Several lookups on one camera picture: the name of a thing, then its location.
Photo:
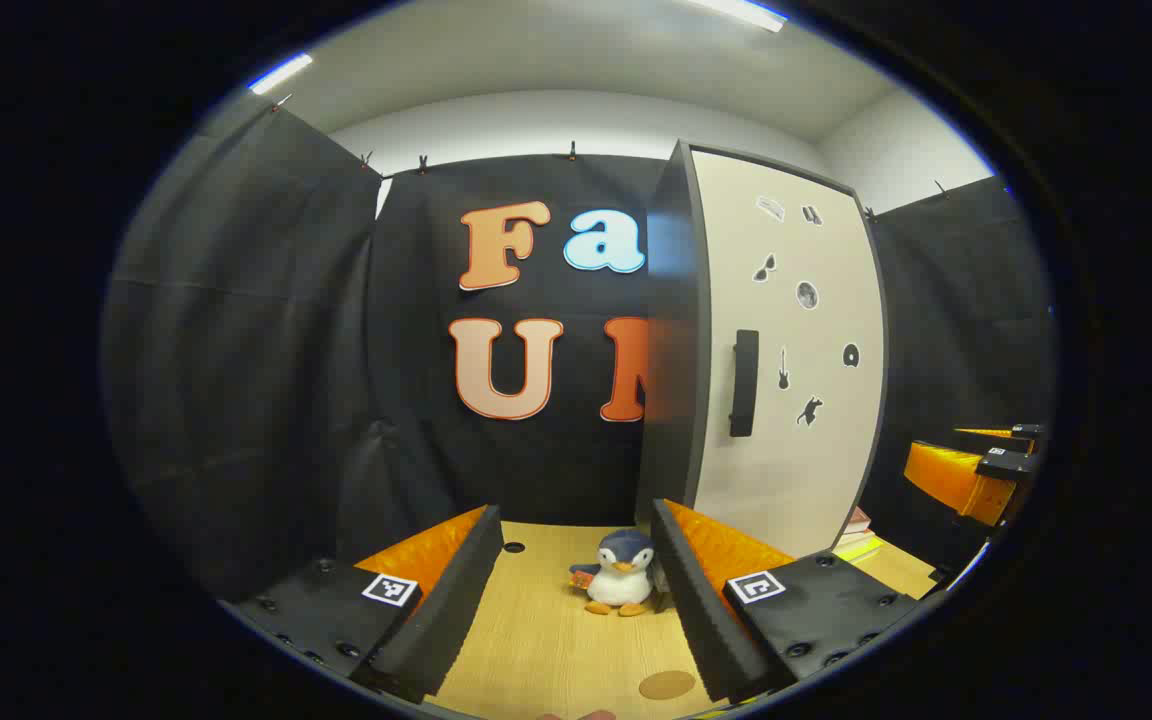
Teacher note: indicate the round brown coaster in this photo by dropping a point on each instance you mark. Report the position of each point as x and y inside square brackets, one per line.
[667, 685]

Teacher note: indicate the white cabinet door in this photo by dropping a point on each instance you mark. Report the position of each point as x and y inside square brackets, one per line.
[816, 480]

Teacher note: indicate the white flat sheet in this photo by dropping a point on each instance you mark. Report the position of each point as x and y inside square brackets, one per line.
[971, 565]

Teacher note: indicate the penguin plush toy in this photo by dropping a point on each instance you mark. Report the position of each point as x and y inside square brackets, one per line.
[621, 585]

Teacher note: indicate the black backdrop cloth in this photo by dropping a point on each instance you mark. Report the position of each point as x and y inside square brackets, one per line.
[286, 350]

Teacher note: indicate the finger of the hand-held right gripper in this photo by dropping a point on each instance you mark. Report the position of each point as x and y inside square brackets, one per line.
[946, 480]
[1006, 435]

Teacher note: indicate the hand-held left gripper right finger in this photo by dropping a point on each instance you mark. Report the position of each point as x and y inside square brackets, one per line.
[696, 600]

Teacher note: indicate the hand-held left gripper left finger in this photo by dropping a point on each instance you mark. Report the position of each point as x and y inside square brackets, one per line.
[456, 590]

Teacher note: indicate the ceiling light panel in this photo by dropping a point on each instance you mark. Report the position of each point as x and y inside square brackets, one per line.
[741, 13]
[281, 73]

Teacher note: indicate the stack of books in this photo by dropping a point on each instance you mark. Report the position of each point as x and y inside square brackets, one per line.
[858, 535]

